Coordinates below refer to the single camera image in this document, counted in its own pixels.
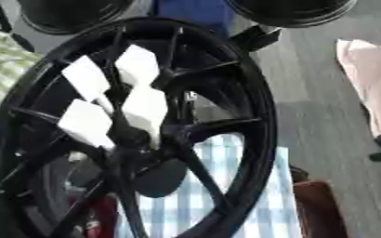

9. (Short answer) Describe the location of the black spoked wheel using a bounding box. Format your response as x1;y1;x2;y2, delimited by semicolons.
0;17;281;238

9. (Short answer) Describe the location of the dark grey rounded object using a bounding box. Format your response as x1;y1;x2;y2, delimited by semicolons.
132;157;191;199

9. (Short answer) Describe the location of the blue upright panel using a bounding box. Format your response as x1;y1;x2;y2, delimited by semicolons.
152;0;235;35

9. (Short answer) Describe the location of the red object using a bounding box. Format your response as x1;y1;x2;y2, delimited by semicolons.
67;194;121;238

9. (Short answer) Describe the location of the black round tyre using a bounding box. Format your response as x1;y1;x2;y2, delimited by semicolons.
223;0;360;29
15;0;140;35

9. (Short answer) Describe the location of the brown box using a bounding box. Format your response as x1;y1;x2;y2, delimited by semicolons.
289;178;350;238

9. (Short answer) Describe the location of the person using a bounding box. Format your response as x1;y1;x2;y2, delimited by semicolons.
335;38;381;187

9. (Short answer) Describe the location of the black bracket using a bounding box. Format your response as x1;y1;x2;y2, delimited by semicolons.
230;24;283;53

